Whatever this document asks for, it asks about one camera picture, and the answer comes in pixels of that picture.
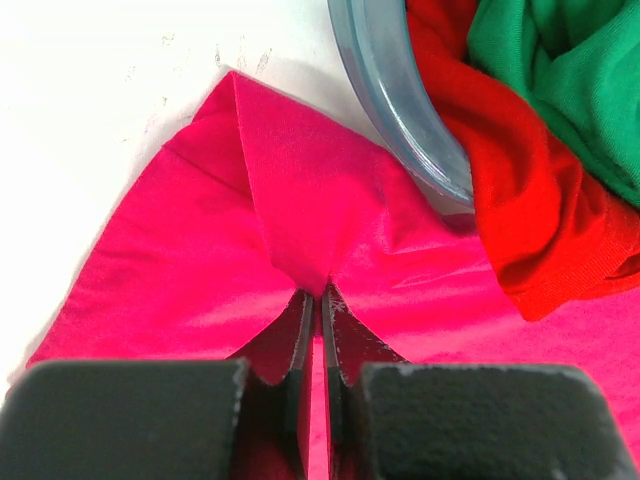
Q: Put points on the green t shirt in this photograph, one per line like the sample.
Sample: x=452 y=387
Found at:
x=577 y=65

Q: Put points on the magenta pink t shirt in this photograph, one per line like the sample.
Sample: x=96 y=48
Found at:
x=260 y=197

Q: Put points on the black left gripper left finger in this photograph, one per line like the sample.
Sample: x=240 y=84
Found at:
x=245 y=417

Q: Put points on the dark red t shirt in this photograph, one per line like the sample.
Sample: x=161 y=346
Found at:
x=551 y=231

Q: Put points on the blue plastic laundry bin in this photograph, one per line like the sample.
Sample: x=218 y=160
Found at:
x=374 y=45

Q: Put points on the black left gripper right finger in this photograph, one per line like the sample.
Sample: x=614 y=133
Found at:
x=389 y=418

